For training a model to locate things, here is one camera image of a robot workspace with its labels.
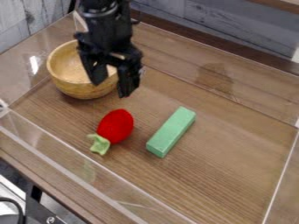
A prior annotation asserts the black table leg frame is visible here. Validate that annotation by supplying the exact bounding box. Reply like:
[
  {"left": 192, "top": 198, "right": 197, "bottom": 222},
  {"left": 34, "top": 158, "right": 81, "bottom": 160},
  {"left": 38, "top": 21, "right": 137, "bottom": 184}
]
[{"left": 24, "top": 185, "right": 66, "bottom": 224}]

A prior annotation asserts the green rectangular block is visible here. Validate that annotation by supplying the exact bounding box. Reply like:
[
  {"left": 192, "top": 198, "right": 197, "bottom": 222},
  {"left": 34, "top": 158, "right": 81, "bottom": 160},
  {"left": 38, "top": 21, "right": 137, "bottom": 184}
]
[{"left": 145, "top": 107, "right": 196, "bottom": 158}]

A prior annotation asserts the wooden bowl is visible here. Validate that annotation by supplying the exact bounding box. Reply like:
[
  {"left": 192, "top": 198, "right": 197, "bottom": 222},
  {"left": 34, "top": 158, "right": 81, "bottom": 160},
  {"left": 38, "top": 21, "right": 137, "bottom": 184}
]
[{"left": 46, "top": 40, "right": 117, "bottom": 100}]

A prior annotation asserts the black cable under table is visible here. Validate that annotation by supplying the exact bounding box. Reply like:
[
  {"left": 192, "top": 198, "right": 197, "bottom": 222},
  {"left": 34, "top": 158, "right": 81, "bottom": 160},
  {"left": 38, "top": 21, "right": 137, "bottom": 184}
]
[{"left": 0, "top": 197, "right": 26, "bottom": 224}]

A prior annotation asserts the clear acrylic corner bracket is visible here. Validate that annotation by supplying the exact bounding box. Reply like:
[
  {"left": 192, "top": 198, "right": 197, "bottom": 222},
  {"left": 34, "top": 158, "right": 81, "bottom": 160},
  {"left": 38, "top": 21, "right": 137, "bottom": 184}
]
[{"left": 72, "top": 10, "right": 89, "bottom": 37}]

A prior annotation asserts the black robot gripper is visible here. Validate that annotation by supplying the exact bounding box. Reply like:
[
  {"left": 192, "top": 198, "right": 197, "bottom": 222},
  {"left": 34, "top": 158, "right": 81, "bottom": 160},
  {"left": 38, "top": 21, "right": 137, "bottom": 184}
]
[{"left": 74, "top": 8, "right": 142, "bottom": 98}]

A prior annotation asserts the red plush strawberry toy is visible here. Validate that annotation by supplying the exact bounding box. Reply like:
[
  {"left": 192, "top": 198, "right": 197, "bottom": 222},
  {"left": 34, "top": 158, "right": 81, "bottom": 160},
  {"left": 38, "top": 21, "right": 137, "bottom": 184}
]
[{"left": 88, "top": 108, "right": 134, "bottom": 156}]

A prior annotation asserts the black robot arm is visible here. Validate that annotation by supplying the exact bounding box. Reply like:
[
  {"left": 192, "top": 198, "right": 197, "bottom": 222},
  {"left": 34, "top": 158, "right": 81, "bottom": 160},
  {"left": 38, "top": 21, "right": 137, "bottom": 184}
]
[{"left": 73, "top": 0, "right": 142, "bottom": 98}]

